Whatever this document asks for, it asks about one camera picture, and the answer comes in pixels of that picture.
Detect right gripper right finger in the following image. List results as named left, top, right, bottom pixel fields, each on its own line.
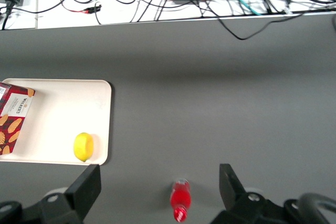
left=219, top=163, right=247, bottom=212

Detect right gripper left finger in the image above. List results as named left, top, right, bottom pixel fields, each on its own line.
left=64, top=164, right=102, bottom=222

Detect small red coke bottle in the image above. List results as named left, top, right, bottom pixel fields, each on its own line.
left=170, top=178, right=192, bottom=223

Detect cream plastic tray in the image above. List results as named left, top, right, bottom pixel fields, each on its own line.
left=0, top=78, right=112, bottom=166

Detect yellow lemon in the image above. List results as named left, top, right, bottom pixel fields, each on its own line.
left=73, top=132, right=95, bottom=163

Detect red tartan shortbread box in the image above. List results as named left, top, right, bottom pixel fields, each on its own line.
left=0, top=82, right=36, bottom=156

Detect red black alligator clip leads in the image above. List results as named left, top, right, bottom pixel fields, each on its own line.
left=62, top=2, right=103, bottom=15

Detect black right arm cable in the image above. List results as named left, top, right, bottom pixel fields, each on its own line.
left=298, top=192, right=336, bottom=224

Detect black looping cable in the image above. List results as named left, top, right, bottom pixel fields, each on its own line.
left=209, top=11, right=312, bottom=41

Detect black power adapter cable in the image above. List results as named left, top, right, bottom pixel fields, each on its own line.
left=1, top=0, right=15, bottom=30

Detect black USB hub cable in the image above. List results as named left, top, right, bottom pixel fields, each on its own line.
left=153, top=0, right=174, bottom=22

